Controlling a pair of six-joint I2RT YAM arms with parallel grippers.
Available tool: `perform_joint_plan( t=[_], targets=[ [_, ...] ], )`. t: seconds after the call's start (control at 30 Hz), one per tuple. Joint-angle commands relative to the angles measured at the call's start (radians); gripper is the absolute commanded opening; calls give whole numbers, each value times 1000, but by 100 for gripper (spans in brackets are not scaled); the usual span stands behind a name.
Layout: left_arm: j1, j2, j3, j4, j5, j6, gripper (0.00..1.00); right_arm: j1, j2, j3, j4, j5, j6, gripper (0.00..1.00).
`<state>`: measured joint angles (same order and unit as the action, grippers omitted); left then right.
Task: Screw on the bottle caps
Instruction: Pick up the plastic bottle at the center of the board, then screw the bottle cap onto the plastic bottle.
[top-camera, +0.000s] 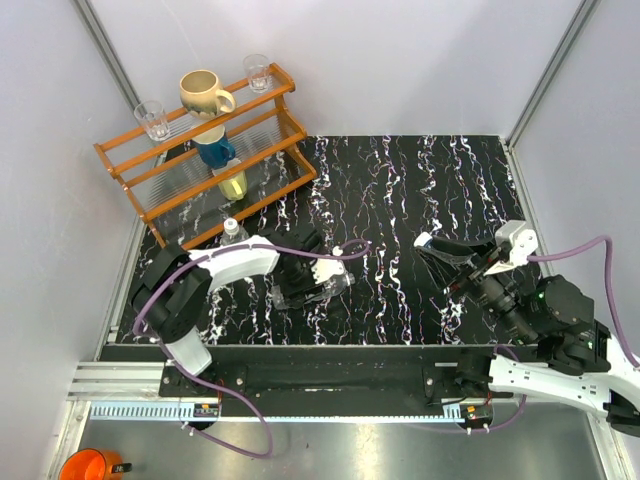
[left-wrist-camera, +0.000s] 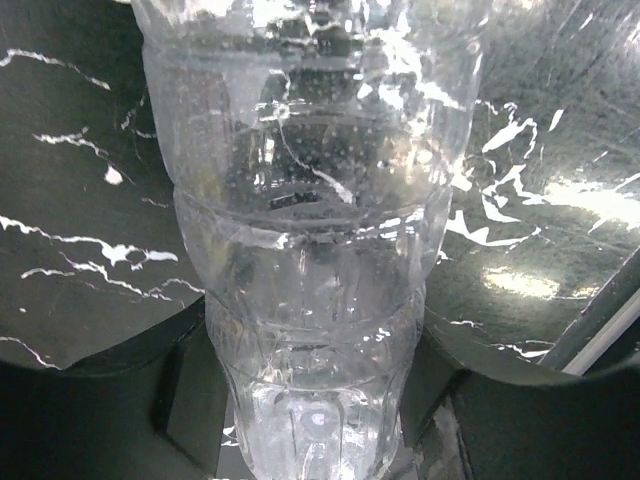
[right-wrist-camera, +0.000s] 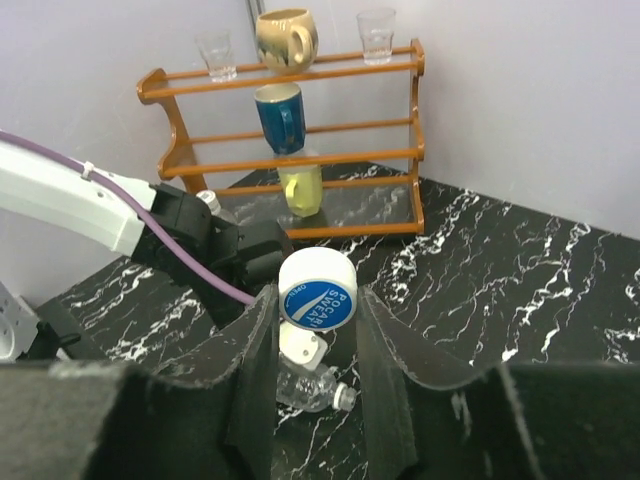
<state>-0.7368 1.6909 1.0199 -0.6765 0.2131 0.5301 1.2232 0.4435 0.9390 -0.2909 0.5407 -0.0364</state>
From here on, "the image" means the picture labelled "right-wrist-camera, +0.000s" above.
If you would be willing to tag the clear drinking glass right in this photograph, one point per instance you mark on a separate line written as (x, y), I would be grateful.
(376, 29)

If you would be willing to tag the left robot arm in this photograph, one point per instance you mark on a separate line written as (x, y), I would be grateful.
(190, 237)

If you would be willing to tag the clear plastic bottle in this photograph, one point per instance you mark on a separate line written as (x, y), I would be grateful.
(313, 391)
(225, 215)

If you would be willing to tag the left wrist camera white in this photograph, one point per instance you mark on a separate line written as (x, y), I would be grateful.
(301, 347)

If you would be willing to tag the white bottle cap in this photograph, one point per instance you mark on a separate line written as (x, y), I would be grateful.
(209, 197)
(317, 289)

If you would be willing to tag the orange wooden shelf rack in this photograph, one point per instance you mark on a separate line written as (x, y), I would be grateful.
(162, 88)

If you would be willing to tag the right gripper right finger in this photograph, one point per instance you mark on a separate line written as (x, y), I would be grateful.
(428, 415)

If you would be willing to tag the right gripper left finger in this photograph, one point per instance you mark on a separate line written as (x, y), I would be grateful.
(90, 419)

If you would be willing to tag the beige ceramic mug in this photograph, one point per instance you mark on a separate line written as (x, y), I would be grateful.
(287, 40)

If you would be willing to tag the clear drinking glass left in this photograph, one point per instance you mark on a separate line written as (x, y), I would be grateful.
(216, 51)

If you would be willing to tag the clear drinking glass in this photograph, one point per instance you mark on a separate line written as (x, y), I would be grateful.
(216, 51)
(376, 29)

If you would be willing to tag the blue ceramic mug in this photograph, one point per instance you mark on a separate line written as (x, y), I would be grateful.
(281, 113)

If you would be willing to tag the yellow ceramic mug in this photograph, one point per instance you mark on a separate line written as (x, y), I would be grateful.
(303, 189)

